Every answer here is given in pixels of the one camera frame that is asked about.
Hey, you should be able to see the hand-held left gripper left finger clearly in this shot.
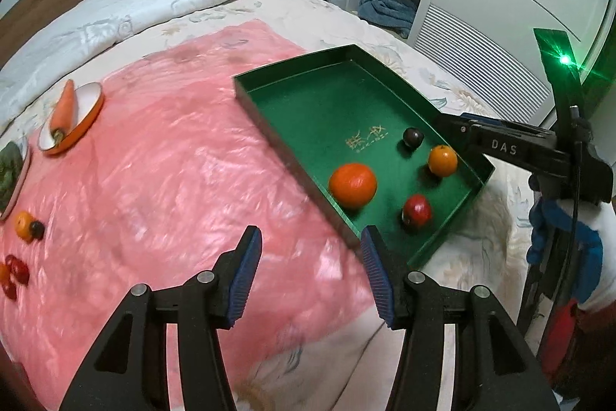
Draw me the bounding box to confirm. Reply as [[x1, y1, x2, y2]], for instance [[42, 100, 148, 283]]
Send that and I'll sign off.
[[59, 225, 263, 411]]

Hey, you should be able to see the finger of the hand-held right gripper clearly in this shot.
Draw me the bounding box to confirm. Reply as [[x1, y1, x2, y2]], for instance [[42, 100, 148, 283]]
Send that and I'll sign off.
[[434, 115, 585, 181], [459, 112, 556, 139]]

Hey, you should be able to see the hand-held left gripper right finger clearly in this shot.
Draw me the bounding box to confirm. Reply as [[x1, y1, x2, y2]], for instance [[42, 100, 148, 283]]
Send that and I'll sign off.
[[361, 225, 561, 411]]

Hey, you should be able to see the green tray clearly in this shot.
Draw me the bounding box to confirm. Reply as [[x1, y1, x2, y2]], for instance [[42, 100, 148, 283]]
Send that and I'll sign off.
[[233, 45, 496, 271]]

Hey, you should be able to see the person's right hand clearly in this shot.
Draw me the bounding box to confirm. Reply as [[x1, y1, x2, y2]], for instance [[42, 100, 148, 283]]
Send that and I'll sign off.
[[526, 187, 616, 312]]

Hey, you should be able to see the pink plastic sheet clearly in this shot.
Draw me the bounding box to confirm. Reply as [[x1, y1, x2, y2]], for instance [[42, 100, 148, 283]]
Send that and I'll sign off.
[[0, 20, 386, 407]]

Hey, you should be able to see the blue towel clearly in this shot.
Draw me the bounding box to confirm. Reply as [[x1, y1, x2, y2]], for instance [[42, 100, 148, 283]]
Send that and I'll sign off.
[[358, 0, 419, 39]]

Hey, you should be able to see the red garment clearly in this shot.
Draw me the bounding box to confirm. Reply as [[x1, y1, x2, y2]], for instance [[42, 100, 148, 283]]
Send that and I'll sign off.
[[544, 300, 616, 393]]

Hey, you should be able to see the orange plate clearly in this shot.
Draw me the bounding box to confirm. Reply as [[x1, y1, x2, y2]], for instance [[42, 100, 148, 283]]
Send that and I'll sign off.
[[37, 82, 105, 156]]

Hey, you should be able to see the carrot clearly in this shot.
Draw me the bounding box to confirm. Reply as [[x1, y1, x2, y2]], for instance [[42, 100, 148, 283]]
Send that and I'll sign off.
[[50, 79, 76, 145]]

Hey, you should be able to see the white oval plate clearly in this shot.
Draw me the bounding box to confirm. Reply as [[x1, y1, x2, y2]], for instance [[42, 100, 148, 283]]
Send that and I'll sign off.
[[0, 140, 32, 221]]

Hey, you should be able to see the green leafy vegetable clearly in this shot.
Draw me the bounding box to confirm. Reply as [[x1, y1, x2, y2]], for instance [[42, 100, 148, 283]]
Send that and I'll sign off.
[[0, 144, 25, 210]]

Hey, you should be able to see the black cable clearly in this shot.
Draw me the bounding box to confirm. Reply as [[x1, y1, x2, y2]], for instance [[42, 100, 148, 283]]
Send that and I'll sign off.
[[546, 104, 581, 347]]

